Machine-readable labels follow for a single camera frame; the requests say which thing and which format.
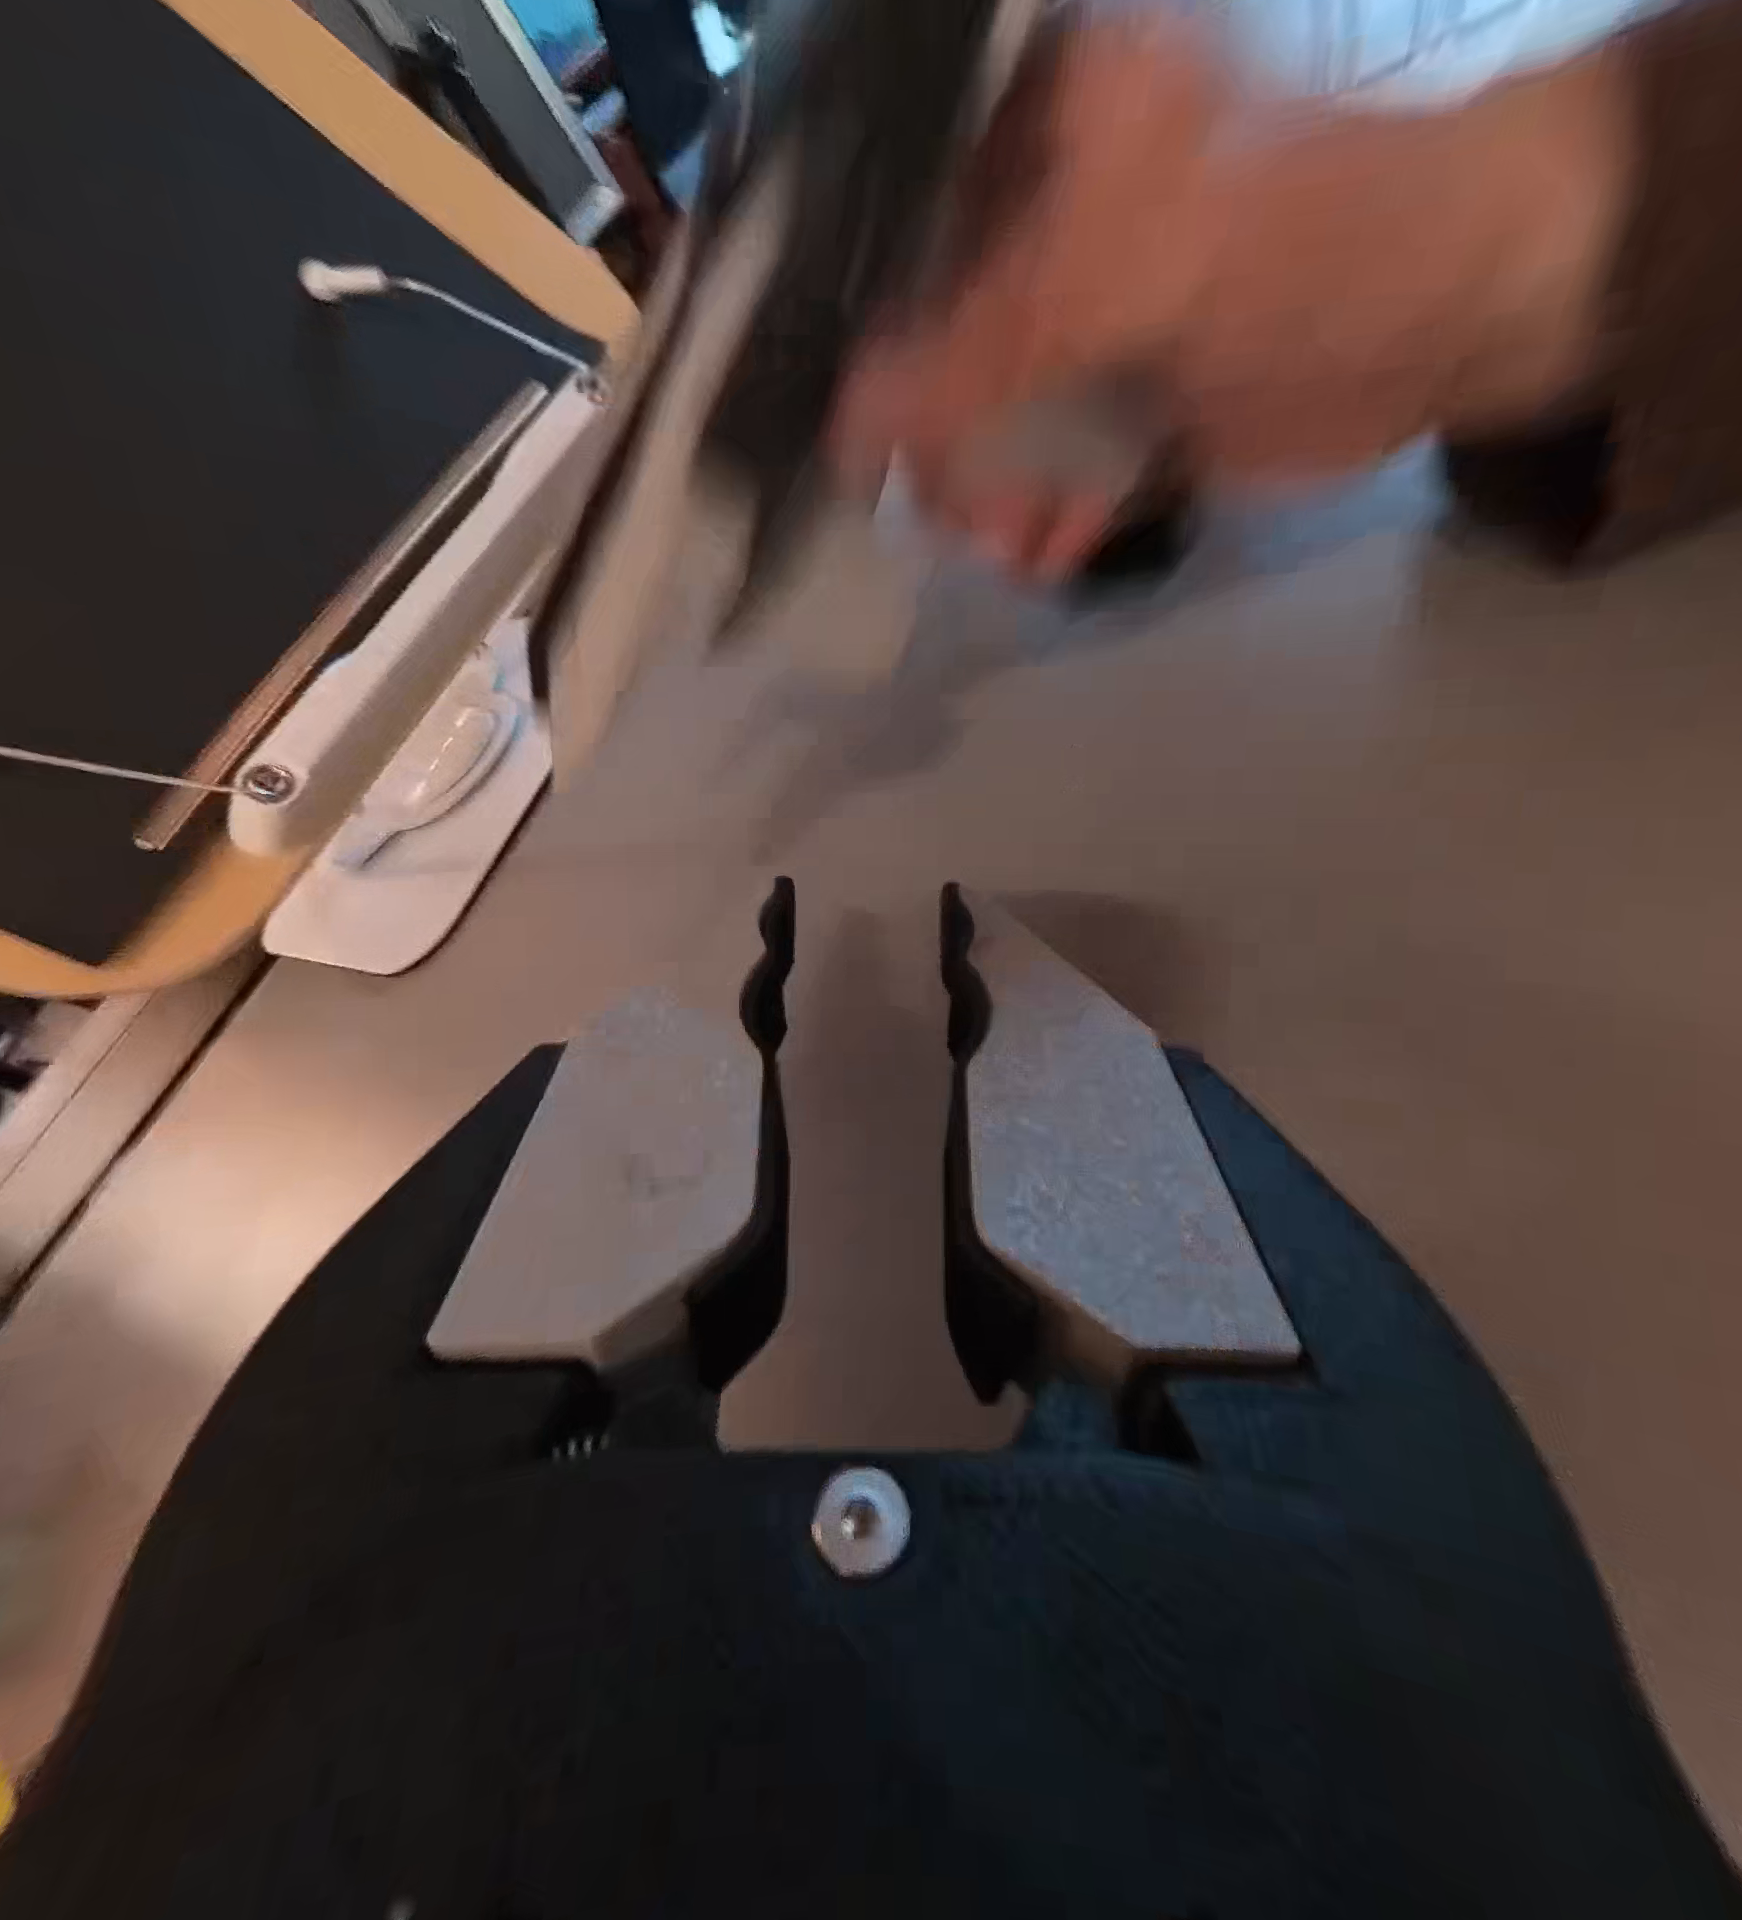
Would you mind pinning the person's right hand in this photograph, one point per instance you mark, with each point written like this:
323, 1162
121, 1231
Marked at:
1261, 269

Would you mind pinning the grey framed partition panel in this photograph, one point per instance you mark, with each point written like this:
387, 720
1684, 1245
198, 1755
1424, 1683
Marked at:
541, 120

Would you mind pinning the black-faced wooden board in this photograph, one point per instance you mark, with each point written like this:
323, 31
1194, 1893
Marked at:
137, 452

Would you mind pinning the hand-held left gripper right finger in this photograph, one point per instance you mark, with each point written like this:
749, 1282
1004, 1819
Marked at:
1112, 1187

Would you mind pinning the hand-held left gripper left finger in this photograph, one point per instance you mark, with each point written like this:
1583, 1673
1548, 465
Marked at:
618, 1187

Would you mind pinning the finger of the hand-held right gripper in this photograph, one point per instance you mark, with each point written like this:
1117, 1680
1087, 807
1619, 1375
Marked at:
632, 525

